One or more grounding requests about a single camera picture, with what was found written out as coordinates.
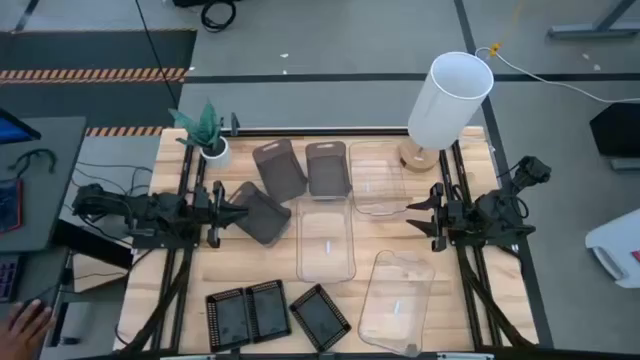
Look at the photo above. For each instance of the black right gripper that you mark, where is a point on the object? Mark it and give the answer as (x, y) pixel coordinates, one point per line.
(452, 217)

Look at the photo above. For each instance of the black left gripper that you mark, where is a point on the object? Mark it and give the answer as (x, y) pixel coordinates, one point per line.
(212, 215)

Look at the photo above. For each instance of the smoky grey plastic bin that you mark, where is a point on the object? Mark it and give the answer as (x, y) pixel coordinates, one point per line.
(327, 172)
(280, 172)
(267, 220)

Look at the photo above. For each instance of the clear plastic bin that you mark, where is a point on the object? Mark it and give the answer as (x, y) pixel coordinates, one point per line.
(325, 235)
(395, 300)
(377, 175)

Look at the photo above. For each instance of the black perforated plastic basket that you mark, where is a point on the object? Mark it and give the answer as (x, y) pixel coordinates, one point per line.
(268, 311)
(229, 320)
(320, 317)

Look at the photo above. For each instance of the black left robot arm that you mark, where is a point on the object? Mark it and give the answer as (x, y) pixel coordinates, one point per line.
(150, 212)

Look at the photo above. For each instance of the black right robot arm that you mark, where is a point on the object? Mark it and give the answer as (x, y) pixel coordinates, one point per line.
(492, 212)

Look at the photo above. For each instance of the round wooden lamp base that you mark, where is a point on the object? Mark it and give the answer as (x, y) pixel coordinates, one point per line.
(417, 160)

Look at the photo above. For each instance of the white plant pot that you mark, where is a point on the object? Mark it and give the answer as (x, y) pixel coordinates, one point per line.
(220, 157)

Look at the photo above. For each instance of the green artificial plant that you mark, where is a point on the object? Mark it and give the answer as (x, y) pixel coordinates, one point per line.
(205, 131)

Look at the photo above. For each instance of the white cylindrical lamp shade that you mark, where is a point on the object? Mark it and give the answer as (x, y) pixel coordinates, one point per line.
(440, 115)

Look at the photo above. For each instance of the grey desk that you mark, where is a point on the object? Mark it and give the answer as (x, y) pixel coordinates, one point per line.
(55, 200)

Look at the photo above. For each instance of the white plastic object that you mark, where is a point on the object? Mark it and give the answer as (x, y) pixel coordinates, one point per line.
(617, 240)

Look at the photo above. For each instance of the black box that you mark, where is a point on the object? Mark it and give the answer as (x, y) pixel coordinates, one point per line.
(617, 130)

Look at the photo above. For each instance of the dark blue mouse pad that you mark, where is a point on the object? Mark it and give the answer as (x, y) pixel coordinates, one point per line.
(10, 205)

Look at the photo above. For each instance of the black keyboard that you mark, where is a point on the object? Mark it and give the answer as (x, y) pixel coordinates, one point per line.
(7, 277)

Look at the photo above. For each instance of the computer monitor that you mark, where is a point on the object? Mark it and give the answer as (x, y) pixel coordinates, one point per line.
(12, 132)

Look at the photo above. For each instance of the person's hand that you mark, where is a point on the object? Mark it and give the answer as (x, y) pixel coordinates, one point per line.
(22, 332)

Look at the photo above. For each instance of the grey metal desk leg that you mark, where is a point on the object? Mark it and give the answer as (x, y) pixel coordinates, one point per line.
(590, 31)

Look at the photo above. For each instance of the black clamp post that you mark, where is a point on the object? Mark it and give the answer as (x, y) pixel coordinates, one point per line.
(234, 124)

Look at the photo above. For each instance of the black aluminium frame rail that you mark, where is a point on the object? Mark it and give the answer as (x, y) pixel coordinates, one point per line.
(310, 132)

